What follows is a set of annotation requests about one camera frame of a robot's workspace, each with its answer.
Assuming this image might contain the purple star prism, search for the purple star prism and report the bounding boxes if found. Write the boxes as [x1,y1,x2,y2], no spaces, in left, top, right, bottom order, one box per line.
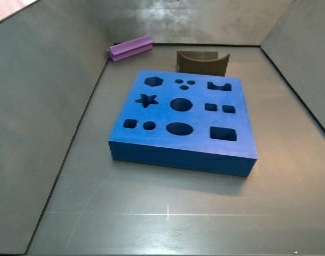
[107,35,154,62]

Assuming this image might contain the black curved fixture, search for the black curved fixture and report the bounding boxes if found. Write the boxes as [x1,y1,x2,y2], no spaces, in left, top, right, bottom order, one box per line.
[177,51,230,76]

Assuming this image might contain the blue shape-sorter block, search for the blue shape-sorter block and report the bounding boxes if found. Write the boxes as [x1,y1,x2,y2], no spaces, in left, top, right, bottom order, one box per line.
[108,70,258,177]

